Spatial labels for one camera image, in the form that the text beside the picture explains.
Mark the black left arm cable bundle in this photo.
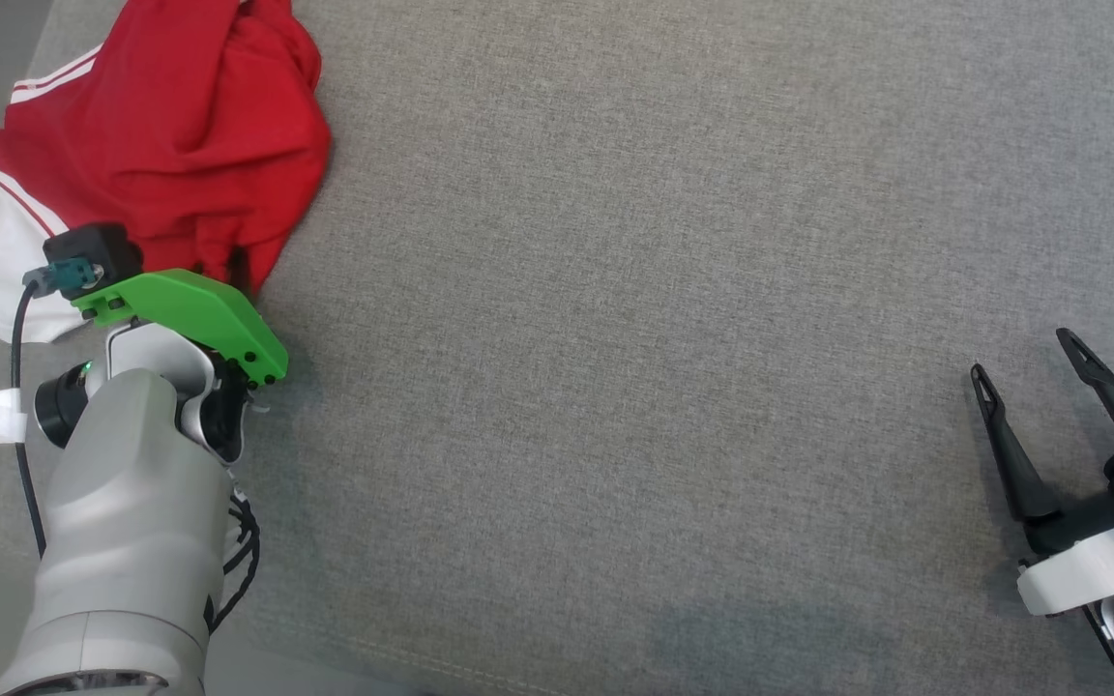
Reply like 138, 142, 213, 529
207, 488, 261, 634

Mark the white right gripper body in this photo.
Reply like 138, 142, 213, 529
1015, 491, 1114, 618

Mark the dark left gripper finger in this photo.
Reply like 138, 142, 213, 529
226, 246, 259, 297

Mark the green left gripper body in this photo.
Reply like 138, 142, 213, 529
71, 268, 290, 457

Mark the black left camera cable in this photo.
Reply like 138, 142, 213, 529
11, 256, 99, 562

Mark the red jersey with white sleeves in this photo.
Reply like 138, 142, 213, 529
0, 0, 334, 345

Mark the grey fabric sofa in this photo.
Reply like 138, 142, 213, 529
0, 0, 1114, 696

